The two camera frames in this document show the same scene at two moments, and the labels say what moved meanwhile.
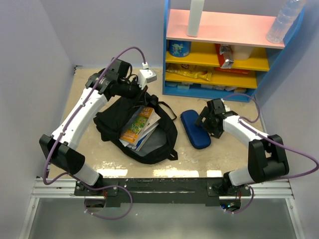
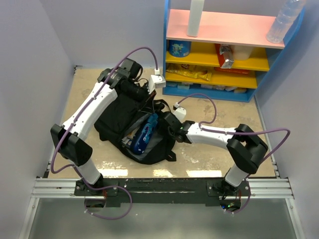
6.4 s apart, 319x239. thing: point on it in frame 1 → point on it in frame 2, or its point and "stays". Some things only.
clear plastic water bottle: (285, 19) stays
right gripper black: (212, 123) → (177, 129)
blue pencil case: (199, 137) → (142, 136)
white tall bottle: (196, 11) stays
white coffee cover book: (153, 122) → (128, 140)
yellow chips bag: (204, 72) stays
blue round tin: (179, 48) stays
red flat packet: (229, 70) stays
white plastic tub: (241, 52) stays
